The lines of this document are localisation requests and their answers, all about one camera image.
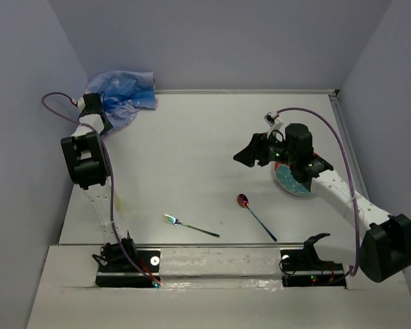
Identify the silver front table rail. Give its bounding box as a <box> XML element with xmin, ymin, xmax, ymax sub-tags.
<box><xmin>60</xmin><ymin>241</ymin><xmax>362</xmax><ymax>248</ymax></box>

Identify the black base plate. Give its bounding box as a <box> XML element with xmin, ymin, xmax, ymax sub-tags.
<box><xmin>92</xmin><ymin>248</ymin><xmax>161</xmax><ymax>289</ymax></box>
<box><xmin>279</xmin><ymin>249</ymin><xmax>347</xmax><ymax>288</ymax></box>

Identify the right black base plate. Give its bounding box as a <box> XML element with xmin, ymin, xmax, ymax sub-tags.
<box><xmin>279</xmin><ymin>249</ymin><xmax>347</xmax><ymax>288</ymax></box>

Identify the white cup yellow handle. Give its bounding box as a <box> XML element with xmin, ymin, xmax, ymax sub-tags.
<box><xmin>114</xmin><ymin>195</ymin><xmax>122</xmax><ymax>210</ymax></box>

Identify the iridescent fork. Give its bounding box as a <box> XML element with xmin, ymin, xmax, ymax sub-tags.
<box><xmin>162</xmin><ymin>214</ymin><xmax>221</xmax><ymax>239</ymax></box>

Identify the blue princess print cloth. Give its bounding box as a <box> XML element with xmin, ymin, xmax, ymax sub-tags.
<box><xmin>85</xmin><ymin>71</ymin><xmax>158</xmax><ymax>134</ymax></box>

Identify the red and blue plate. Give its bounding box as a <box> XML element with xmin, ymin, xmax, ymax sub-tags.
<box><xmin>273</xmin><ymin>162</ymin><xmax>314</xmax><ymax>198</ymax></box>

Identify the iridescent spoon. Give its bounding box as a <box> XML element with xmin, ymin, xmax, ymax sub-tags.
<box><xmin>236</xmin><ymin>193</ymin><xmax>277</xmax><ymax>242</ymax></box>

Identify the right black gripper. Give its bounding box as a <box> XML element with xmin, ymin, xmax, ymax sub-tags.
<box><xmin>232</xmin><ymin>131</ymin><xmax>296</xmax><ymax>167</ymax></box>

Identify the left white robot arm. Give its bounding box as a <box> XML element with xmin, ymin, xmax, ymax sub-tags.
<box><xmin>61</xmin><ymin>93</ymin><xmax>138</xmax><ymax>272</ymax></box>

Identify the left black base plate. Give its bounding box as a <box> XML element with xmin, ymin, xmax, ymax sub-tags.
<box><xmin>92</xmin><ymin>248</ymin><xmax>161</xmax><ymax>289</ymax></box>

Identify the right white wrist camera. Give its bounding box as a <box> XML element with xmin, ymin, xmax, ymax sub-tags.
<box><xmin>264</xmin><ymin>112</ymin><xmax>284</xmax><ymax>138</ymax></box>

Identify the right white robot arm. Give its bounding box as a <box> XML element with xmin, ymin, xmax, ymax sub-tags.
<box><xmin>233</xmin><ymin>123</ymin><xmax>411</xmax><ymax>282</ymax></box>

